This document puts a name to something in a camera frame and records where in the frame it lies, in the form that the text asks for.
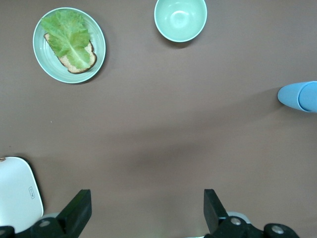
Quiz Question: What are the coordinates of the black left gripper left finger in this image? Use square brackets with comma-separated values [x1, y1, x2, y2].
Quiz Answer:
[0, 189, 92, 238]

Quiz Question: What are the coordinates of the blue cup with white paper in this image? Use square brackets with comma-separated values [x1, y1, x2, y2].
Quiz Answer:
[277, 81, 310, 112]

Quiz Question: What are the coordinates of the white toaster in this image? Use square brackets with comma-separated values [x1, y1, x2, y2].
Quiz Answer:
[0, 156, 44, 231]

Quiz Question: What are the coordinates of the toasted bread slice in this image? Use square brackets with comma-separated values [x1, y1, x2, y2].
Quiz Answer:
[43, 33, 98, 74]

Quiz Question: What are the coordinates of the light green plate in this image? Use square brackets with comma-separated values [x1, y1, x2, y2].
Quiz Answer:
[32, 6, 106, 84]

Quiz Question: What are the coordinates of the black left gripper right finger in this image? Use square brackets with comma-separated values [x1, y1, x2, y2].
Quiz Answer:
[204, 189, 302, 238]

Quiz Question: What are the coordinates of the light green bowl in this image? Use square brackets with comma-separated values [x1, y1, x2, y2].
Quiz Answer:
[154, 0, 208, 43]

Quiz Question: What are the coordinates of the green lettuce leaf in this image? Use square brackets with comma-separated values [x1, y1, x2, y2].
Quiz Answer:
[40, 8, 91, 70]

